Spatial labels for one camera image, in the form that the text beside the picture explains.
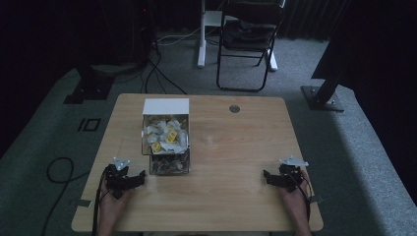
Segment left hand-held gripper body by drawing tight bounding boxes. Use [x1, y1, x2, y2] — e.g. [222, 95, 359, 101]
[103, 156, 136, 200]

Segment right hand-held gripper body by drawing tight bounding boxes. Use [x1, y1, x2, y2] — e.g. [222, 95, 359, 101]
[276, 155, 310, 194]

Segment person's right hand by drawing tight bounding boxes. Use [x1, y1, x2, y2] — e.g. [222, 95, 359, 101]
[278, 170, 311, 217]

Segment person's left hand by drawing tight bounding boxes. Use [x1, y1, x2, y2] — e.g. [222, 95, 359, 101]
[97, 176, 135, 217]

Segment clear drawer with dark sweets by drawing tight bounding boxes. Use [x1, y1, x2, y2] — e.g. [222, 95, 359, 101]
[149, 147, 192, 176]

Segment clear drawer with pale packets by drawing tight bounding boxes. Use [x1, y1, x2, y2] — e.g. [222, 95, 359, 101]
[141, 113, 191, 156]

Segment pile of dark wrapped sweets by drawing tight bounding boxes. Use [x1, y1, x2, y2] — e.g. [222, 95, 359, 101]
[150, 152, 190, 174]

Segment pile of white yellow packets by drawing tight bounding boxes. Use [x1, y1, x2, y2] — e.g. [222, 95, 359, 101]
[144, 115, 189, 154]

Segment white drawer cabinet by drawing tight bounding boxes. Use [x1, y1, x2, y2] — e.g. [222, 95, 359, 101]
[142, 97, 191, 116]

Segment black metal stand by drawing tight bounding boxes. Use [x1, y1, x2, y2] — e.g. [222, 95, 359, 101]
[300, 0, 354, 113]

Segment black stand base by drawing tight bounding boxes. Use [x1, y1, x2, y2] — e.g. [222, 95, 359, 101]
[63, 64, 116, 105]

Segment white desk leg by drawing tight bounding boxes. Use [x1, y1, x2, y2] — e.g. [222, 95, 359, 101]
[197, 0, 224, 69]
[266, 48, 279, 73]

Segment black folding chair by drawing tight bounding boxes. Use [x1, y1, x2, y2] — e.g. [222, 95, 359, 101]
[215, 0, 286, 93]

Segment dark cloth on chair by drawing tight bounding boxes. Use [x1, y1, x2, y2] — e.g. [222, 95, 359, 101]
[223, 19, 277, 44]

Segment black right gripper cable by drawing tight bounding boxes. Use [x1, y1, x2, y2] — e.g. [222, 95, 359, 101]
[293, 170, 313, 227]

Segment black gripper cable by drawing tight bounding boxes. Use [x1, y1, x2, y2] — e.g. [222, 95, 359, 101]
[293, 170, 313, 227]
[91, 166, 111, 236]

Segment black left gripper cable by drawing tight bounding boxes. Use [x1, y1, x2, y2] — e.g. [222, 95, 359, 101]
[91, 166, 111, 236]

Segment looped black floor cable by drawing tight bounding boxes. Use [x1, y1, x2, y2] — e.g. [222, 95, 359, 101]
[39, 156, 90, 236]

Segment white floor cable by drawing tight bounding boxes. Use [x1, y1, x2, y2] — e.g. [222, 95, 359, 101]
[156, 27, 202, 46]

